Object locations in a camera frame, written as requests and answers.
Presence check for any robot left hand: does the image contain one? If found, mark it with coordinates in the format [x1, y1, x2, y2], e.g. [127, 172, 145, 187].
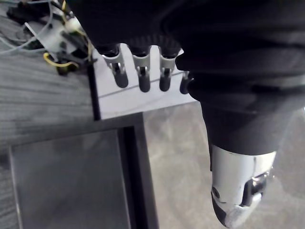
[65, 0, 305, 228]

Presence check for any black baseboard strip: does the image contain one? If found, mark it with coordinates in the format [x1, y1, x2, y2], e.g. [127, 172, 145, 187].
[87, 63, 102, 121]

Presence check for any dark vanity cabinet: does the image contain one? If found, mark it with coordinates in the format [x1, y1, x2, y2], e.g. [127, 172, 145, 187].
[9, 112, 160, 229]

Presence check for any tangled wires and electronics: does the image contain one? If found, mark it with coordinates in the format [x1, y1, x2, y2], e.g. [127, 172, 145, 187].
[6, 0, 97, 76]

